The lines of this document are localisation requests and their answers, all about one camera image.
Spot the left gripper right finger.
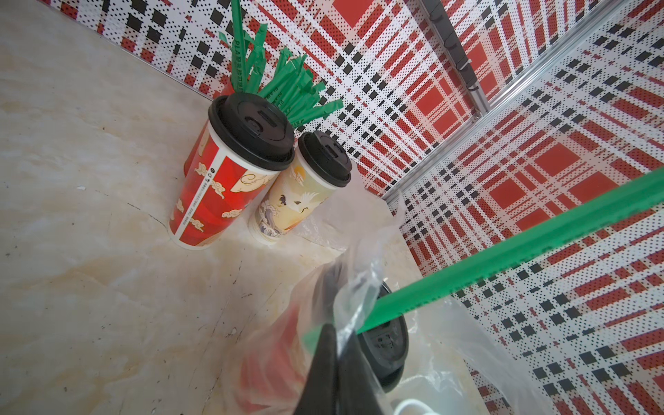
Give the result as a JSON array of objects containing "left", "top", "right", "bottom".
[{"left": 337, "top": 336, "right": 382, "bottom": 414}]

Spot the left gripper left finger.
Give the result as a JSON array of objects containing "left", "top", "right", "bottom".
[{"left": 293, "top": 324, "right": 338, "bottom": 415}]

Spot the black lid red cup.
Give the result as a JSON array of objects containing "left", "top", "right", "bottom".
[
  {"left": 228, "top": 277, "right": 409, "bottom": 414},
  {"left": 168, "top": 93, "right": 295, "bottom": 250}
]

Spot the white lid milk tea cup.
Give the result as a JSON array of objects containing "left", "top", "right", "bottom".
[{"left": 394, "top": 399, "right": 439, "bottom": 415}]

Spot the clear plastic carrier bag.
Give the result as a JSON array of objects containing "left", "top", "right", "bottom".
[{"left": 222, "top": 180, "right": 550, "bottom": 414}]

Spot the single green straw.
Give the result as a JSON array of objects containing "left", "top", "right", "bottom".
[{"left": 358, "top": 169, "right": 663, "bottom": 333}]

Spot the green straws bundle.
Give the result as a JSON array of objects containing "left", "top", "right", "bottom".
[{"left": 219, "top": 1, "right": 343, "bottom": 129}]

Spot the red straw holder cup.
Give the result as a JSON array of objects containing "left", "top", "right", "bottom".
[{"left": 183, "top": 81, "right": 234, "bottom": 176}]

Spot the black hook rail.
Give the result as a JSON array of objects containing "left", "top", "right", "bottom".
[{"left": 420, "top": 0, "right": 490, "bottom": 117}]

